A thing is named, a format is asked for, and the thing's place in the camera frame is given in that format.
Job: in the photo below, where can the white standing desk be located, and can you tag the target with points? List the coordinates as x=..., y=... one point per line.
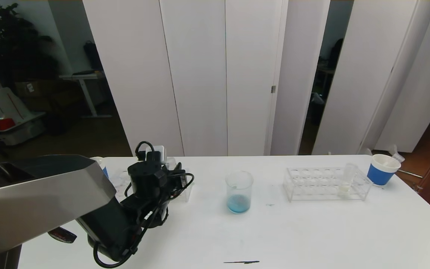
x=84, y=76

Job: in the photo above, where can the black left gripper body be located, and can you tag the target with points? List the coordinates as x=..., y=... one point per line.
x=181, y=179

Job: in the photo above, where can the blue white paper cup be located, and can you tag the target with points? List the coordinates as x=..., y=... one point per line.
x=381, y=175
x=101, y=162

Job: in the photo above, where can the clear glass beaker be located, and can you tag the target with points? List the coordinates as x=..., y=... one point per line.
x=239, y=198

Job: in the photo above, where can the white folding partition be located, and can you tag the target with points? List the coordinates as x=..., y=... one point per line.
x=368, y=74
x=200, y=74

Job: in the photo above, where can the white partition foot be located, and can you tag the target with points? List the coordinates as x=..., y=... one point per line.
x=366, y=151

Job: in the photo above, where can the white pigment test tube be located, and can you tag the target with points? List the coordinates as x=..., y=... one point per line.
x=345, y=188

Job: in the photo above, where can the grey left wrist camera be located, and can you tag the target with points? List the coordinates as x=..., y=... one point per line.
x=157, y=151

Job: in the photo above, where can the brown cardboard box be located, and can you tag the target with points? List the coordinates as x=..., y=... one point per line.
x=32, y=89

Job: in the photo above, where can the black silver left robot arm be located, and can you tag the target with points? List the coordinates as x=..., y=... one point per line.
x=50, y=201

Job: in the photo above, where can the white machine with slanted panel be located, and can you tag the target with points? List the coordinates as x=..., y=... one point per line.
x=6, y=104

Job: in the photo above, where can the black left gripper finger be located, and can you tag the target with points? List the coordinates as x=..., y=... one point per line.
x=178, y=166

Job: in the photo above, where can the black bag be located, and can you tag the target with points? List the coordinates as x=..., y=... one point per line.
x=92, y=56

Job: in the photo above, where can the black tape strip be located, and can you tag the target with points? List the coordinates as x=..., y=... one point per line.
x=243, y=262

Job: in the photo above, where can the clear acrylic test tube rack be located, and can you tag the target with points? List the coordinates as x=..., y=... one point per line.
x=319, y=185
x=189, y=192

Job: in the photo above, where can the dark green potted plant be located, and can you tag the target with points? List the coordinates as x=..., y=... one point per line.
x=13, y=48

